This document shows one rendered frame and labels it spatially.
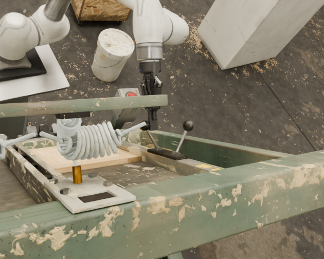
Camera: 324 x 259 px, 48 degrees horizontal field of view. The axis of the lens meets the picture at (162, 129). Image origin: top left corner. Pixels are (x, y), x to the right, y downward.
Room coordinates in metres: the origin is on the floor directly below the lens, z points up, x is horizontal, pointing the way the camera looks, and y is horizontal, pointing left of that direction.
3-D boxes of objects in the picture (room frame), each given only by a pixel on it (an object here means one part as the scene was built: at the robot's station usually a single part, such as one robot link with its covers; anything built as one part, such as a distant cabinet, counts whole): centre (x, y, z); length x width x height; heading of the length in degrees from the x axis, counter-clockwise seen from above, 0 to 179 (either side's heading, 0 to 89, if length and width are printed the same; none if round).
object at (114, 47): (2.15, 0.71, 0.24); 0.32 x 0.30 x 0.47; 151
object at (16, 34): (1.14, 0.90, 0.94); 0.18 x 0.16 x 0.22; 161
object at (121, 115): (1.27, 0.24, 0.84); 0.12 x 0.12 x 0.18; 50
